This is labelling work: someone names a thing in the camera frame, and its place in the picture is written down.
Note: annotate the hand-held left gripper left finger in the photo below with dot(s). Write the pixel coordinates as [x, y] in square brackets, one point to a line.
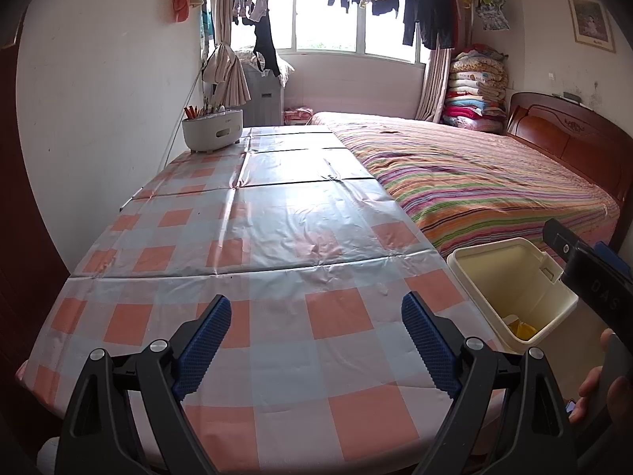
[200, 351]

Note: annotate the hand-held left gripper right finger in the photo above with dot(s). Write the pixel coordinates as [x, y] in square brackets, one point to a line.
[430, 346]

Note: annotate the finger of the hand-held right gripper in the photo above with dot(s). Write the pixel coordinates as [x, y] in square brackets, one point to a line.
[564, 245]
[615, 259]

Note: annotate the cream plastic trash bin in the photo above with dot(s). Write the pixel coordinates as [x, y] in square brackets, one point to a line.
[514, 282]

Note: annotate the yellow cardboard box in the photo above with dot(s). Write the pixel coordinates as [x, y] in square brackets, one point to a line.
[523, 330]

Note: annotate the person's right hand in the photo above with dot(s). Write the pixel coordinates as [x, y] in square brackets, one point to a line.
[586, 391]

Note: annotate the wooden headboard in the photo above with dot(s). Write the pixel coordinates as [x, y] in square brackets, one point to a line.
[568, 143]

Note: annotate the bed with striped sheet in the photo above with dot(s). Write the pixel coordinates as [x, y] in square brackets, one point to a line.
[474, 178]

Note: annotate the smartphone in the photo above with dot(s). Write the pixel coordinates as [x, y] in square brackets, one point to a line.
[570, 407]

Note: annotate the small dark box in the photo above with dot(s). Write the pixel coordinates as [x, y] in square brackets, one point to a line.
[573, 96]

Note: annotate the stack of folded quilts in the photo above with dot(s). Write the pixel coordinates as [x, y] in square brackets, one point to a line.
[474, 89]

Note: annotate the striped straight curtain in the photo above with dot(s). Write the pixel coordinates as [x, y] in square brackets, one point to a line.
[432, 89]

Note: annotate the white round utensil holder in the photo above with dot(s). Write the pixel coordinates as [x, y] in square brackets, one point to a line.
[212, 131]

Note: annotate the pink stool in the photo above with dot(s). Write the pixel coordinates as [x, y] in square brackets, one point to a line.
[298, 116]

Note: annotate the grey air cooler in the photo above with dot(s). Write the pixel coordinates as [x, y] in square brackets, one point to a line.
[264, 99]

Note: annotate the row of hanging clothes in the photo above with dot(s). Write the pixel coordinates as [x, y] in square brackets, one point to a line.
[430, 10]

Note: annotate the black hanging garment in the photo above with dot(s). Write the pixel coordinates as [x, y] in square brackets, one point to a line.
[266, 44]

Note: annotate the teal hanging cloth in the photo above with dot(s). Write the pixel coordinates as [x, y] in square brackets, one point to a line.
[205, 34]

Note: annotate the small hanging laundry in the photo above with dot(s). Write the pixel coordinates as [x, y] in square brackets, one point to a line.
[249, 7]

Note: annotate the striped tied curtain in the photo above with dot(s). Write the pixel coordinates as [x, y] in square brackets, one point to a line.
[220, 0]

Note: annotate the framed wall picture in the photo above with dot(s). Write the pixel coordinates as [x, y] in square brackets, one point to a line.
[591, 22]

